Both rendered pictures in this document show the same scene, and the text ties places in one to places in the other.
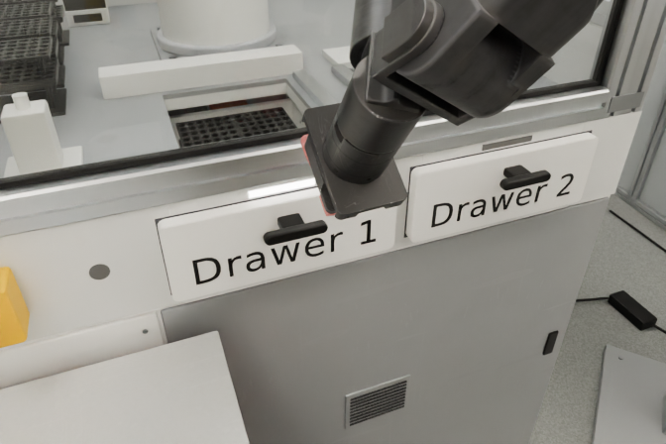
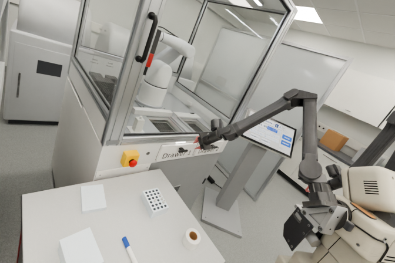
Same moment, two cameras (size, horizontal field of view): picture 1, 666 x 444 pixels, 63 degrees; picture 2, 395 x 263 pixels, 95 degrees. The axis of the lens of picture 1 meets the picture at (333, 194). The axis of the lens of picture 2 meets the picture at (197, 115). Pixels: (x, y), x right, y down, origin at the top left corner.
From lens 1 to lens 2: 0.69 m
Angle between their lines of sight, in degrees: 30
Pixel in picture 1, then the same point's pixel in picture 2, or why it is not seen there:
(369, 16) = (216, 124)
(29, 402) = (129, 179)
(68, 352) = (133, 169)
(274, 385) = not seen: hidden behind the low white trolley
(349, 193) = (205, 146)
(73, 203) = (151, 140)
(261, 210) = (177, 145)
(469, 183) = not seen: hidden behind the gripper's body
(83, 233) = (150, 145)
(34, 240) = (143, 145)
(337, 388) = not seen: hidden behind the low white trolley
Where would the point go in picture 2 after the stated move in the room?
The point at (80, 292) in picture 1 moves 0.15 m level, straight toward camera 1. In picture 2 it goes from (142, 157) to (159, 174)
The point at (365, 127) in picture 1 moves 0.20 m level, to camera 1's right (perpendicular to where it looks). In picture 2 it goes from (215, 138) to (243, 144)
